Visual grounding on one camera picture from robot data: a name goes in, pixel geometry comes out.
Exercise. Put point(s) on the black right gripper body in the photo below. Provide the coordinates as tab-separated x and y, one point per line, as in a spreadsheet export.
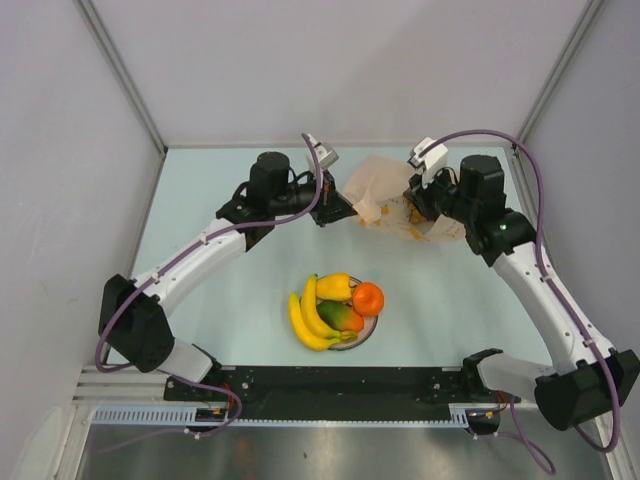
440	195

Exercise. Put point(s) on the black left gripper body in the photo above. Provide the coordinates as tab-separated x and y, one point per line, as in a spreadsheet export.
321	212

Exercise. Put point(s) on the translucent orange plastic bag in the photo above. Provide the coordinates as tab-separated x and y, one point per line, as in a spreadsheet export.
375	191

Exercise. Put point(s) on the yellow fake bell pepper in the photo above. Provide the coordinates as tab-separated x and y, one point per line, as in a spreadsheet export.
334	287

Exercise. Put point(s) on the orange fake tangerine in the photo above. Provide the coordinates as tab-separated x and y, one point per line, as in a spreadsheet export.
368	299

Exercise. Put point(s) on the green orange fake mango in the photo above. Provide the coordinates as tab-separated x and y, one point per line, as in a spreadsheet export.
340	316

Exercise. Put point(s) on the yellow fake banana bunch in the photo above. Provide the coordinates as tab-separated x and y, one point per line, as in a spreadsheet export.
308	327

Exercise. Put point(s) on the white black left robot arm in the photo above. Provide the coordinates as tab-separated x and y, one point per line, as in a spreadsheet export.
134	312

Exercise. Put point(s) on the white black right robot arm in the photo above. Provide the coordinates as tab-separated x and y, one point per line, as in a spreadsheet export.
587	376

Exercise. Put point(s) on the round printed plate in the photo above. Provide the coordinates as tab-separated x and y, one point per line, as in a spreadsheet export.
370	325

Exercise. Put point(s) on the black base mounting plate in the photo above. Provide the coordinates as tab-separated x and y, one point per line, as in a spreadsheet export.
427	384

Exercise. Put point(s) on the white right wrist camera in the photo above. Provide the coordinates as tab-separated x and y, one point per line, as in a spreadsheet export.
427	158

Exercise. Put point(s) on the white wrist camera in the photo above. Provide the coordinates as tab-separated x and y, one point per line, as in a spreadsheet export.
427	158
319	153

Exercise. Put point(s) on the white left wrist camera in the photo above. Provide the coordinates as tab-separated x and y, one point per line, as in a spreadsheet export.
319	153

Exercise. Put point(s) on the aluminium frame post right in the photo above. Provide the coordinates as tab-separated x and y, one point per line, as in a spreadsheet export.
578	35

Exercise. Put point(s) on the aluminium frame post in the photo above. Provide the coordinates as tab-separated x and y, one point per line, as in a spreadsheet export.
578	35
111	54

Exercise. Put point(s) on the aluminium front rail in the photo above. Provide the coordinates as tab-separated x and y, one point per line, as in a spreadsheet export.
132	387

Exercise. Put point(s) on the white slotted cable duct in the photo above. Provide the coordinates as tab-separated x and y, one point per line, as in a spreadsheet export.
159	415

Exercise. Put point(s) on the aluminium frame post left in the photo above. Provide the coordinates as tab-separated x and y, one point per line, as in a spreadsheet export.
111	54

